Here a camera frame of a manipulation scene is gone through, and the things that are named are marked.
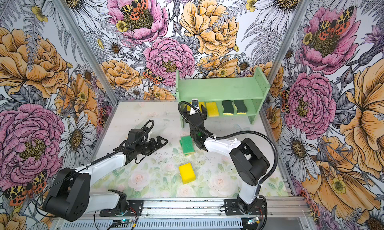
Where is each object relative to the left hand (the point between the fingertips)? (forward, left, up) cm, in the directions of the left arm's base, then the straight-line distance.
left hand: (163, 148), depth 87 cm
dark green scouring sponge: (+25, -40, +6) cm, 48 cm away
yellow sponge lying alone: (-13, -14, -5) cm, 19 cm away
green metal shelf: (+45, -35, +5) cm, 57 cm away
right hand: (+17, -18, +15) cm, 29 cm away
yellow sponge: (+24, -30, +7) cm, 39 cm away
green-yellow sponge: (+9, -13, -5) cm, 16 cm away
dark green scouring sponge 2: (+24, -49, +7) cm, 55 cm away
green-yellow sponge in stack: (+2, -14, -4) cm, 15 cm away
